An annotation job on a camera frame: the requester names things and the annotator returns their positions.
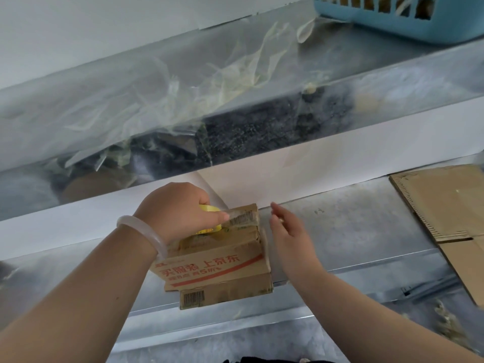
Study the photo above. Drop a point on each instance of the person's right hand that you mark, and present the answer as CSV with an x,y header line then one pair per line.
x,y
298,253

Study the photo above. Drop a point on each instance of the pile of beige paper scraps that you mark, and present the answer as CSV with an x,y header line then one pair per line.
x,y
450,323

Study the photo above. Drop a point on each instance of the pile of clear tape scraps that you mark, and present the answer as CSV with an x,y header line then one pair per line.
x,y
151,102

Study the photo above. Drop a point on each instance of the red-lettered cardboard box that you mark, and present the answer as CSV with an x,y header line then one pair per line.
x,y
211,245

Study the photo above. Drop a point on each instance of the blue plastic basket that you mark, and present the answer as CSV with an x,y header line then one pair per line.
x,y
453,22

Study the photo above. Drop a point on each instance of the pile of assorted small items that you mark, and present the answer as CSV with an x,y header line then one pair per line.
x,y
425,7

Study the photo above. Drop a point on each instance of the plain perforated cardboard box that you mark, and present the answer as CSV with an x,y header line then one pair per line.
x,y
442,196

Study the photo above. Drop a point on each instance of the person's left forearm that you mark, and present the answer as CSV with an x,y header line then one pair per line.
x,y
75,306

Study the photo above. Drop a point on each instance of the yellow tape roll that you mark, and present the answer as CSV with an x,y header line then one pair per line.
x,y
206,208

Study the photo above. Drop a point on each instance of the person's black trousers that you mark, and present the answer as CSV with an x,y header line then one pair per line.
x,y
276,360

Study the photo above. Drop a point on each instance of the person's left hand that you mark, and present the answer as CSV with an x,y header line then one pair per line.
x,y
174,211

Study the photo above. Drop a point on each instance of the person's right forearm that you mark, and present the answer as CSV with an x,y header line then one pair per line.
x,y
378,328

